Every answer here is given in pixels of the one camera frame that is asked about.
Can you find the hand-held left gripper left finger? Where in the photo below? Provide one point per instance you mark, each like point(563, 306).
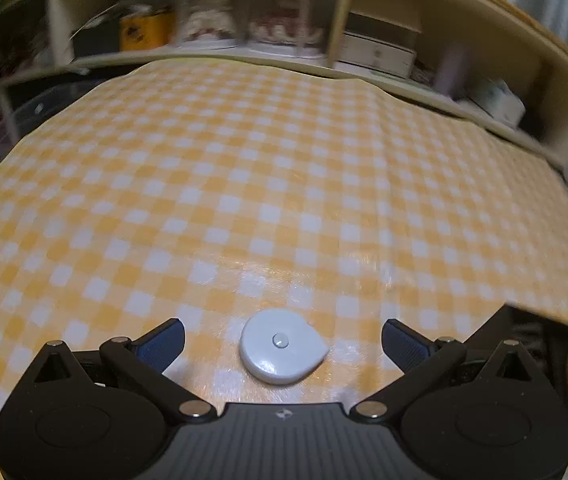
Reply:
point(161, 345)

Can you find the clear plastic storage bin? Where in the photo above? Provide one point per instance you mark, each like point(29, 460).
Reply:
point(23, 125)

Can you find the yellow checked blanket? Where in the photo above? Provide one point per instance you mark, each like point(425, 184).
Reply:
point(264, 185)

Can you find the dark storage box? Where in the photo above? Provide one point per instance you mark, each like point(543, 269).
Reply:
point(96, 40)

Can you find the white tissue box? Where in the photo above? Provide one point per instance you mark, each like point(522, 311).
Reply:
point(496, 105)

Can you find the wooden shelf unit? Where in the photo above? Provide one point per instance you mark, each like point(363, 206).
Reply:
point(564, 110)

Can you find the white round tape measure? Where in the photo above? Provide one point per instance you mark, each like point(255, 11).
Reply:
point(279, 350)

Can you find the yellow printed box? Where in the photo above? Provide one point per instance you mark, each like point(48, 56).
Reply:
point(146, 32)

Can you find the black box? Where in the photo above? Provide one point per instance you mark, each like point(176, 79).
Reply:
point(529, 325)

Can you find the clear doll display case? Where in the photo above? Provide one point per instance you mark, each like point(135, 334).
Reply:
point(289, 20)

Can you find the lilac box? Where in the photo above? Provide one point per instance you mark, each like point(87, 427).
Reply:
point(451, 75)

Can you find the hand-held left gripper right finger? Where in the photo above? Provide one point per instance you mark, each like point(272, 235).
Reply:
point(406, 345)

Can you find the small white drawer box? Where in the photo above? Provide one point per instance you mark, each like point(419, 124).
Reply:
point(379, 47)

